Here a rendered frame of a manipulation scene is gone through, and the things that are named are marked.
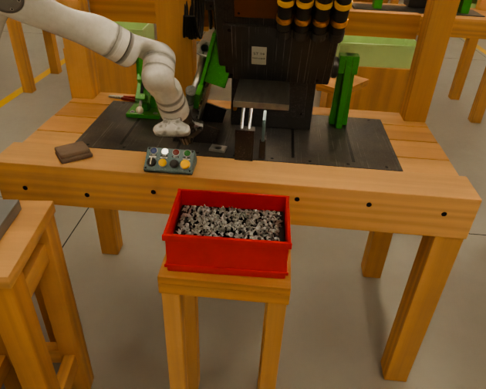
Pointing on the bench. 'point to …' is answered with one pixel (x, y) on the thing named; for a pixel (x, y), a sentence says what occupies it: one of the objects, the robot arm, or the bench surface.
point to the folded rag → (72, 152)
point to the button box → (170, 161)
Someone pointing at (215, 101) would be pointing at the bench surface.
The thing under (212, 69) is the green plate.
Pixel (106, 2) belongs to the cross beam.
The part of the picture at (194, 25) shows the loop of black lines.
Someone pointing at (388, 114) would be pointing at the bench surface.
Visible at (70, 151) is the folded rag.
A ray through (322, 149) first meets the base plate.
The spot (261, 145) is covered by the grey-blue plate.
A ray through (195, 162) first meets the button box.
